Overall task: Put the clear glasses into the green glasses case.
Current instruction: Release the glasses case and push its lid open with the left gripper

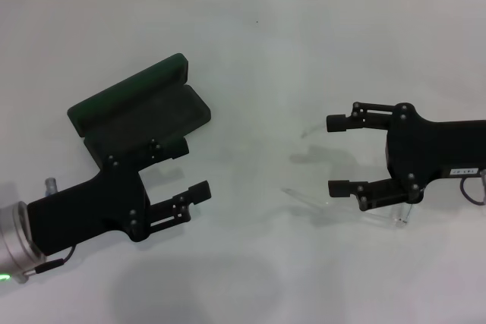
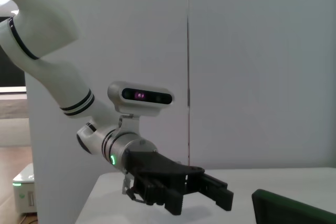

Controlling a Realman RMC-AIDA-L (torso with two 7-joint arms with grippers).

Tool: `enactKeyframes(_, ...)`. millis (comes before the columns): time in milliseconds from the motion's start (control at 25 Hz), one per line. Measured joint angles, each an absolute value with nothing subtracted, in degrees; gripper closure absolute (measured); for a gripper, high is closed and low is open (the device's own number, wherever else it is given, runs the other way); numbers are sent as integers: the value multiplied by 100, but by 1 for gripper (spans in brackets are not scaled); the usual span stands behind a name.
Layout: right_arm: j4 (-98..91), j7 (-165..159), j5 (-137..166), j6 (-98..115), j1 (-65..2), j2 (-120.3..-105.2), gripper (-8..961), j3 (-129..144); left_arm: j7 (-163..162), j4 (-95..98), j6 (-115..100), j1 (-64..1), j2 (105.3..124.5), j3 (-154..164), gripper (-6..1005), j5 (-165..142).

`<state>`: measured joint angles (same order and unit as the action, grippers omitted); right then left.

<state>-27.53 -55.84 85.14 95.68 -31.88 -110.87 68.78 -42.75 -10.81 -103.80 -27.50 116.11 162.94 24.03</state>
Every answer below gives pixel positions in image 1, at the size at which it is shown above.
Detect green glasses case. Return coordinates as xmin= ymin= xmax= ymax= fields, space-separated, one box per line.
xmin=66 ymin=53 xmax=212 ymax=173

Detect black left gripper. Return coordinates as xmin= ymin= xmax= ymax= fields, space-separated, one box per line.
xmin=27 ymin=137 xmax=213 ymax=257

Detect clear white glasses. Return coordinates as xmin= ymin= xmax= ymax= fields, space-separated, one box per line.
xmin=279 ymin=121 xmax=415 ymax=231

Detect dark right wrist cable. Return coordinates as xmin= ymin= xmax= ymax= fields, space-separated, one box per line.
xmin=459 ymin=178 xmax=486 ymax=204

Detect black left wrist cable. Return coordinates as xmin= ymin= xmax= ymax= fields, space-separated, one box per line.
xmin=23 ymin=244 xmax=77 ymax=275

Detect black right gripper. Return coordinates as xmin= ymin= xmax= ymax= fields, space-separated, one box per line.
xmin=325 ymin=101 xmax=486 ymax=212

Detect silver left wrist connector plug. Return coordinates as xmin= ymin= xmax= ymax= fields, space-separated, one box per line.
xmin=43 ymin=176 xmax=59 ymax=199

